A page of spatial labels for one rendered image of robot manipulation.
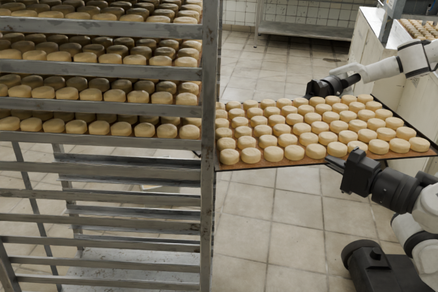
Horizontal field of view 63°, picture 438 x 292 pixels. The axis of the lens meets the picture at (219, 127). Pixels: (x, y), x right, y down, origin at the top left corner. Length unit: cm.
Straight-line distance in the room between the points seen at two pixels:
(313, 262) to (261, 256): 27
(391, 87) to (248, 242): 140
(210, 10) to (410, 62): 91
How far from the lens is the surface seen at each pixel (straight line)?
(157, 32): 75
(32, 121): 101
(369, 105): 126
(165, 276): 172
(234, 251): 199
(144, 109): 82
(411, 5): 259
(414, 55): 144
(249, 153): 91
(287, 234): 212
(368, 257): 185
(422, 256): 147
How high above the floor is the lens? 152
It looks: 31 degrees down
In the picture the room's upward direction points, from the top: 2 degrees clockwise
